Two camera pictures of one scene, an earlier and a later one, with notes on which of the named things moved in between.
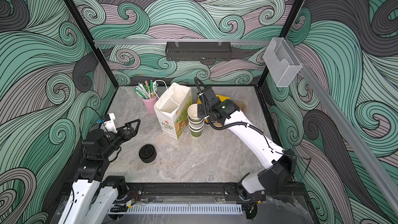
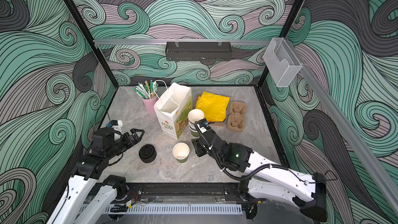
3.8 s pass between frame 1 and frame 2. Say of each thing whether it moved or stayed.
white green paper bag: stayed
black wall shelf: stayed
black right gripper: moved
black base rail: stayed
